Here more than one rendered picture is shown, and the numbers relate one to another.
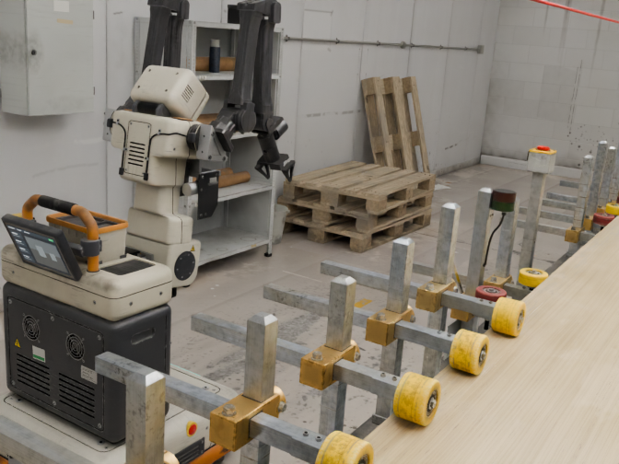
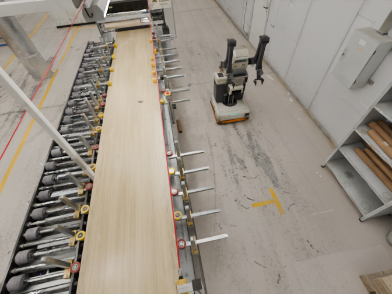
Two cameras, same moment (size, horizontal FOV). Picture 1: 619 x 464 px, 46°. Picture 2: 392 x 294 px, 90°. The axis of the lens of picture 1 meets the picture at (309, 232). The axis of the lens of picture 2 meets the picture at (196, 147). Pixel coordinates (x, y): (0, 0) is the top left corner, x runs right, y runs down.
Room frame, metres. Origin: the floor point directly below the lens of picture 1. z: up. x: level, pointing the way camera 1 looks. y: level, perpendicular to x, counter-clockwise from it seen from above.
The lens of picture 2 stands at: (4.17, -1.80, 2.73)
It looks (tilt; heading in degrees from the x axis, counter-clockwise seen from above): 52 degrees down; 141
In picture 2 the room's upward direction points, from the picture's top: 5 degrees counter-clockwise
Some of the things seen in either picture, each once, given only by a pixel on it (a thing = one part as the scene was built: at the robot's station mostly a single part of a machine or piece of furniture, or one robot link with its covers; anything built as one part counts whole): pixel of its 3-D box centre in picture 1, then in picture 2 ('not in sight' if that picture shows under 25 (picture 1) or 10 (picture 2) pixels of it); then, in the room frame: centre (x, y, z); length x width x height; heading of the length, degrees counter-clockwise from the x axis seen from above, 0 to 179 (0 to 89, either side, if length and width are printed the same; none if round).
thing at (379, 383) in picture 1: (297, 353); (166, 62); (1.27, 0.01, 0.95); 0.50 x 0.04 x 0.04; 59
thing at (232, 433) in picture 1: (249, 414); not in sight; (1.03, 0.07, 0.95); 0.14 x 0.06 x 0.05; 149
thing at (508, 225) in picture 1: (501, 273); not in sight; (2.12, -0.59, 0.87); 0.04 x 0.04 x 0.48; 59
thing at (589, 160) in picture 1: (579, 213); (178, 154); (2.97, -1.11, 0.89); 0.04 x 0.04 x 0.48; 59
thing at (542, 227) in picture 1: (551, 230); (186, 154); (2.99, -1.01, 0.80); 0.43 x 0.03 x 0.04; 59
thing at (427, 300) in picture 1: (437, 293); not in sight; (1.67, -0.32, 0.95); 0.14 x 0.06 x 0.05; 149
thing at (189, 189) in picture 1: (179, 181); (238, 76); (2.53, 0.47, 0.99); 0.28 x 0.16 x 0.22; 57
